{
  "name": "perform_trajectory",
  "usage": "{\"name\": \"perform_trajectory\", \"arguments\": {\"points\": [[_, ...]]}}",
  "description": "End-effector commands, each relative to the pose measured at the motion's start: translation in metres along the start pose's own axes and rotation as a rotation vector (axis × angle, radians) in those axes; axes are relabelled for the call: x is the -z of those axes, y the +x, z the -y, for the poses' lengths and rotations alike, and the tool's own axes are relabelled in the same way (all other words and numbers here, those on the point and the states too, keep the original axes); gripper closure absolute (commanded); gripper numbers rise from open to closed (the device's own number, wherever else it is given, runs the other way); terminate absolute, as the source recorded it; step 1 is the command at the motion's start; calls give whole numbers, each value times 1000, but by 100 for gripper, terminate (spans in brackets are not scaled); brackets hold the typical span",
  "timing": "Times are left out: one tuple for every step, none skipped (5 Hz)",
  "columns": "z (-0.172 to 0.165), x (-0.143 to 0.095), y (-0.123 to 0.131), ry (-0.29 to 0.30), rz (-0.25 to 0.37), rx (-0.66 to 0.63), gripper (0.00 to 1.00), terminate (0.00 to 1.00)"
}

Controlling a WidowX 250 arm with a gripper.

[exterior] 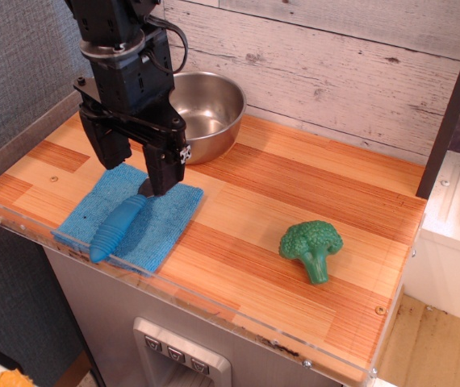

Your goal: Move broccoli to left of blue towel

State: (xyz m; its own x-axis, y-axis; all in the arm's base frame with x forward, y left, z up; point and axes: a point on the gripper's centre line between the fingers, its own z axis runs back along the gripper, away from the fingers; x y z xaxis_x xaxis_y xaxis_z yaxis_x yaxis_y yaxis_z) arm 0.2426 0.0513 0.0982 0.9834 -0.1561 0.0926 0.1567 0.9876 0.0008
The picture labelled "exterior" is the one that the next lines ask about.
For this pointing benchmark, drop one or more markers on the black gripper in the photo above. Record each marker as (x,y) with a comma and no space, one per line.
(130,100)

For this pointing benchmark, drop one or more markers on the blue handled metal spork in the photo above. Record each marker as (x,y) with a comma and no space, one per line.
(115,226)

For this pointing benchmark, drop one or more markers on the green plastic broccoli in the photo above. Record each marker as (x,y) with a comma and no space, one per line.
(311,243)

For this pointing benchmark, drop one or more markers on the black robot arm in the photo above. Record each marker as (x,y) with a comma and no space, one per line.
(112,31)

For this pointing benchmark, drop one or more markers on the blue terry towel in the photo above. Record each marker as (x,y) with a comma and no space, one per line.
(152,234)

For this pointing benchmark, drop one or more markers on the stainless steel bowl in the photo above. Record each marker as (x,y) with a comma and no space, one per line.
(212,106)

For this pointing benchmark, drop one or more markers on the grey toy fridge cabinet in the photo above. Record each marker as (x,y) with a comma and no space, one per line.
(106,308)

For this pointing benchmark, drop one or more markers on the silver dispenser button panel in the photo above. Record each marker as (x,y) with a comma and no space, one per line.
(177,354)

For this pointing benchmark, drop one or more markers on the yellow object at corner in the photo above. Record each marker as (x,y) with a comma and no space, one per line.
(14,378)

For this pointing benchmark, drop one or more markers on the clear acrylic guard rail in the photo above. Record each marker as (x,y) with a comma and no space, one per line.
(288,269)

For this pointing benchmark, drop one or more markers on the dark vertical frame post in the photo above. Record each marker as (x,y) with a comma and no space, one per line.
(441,143)

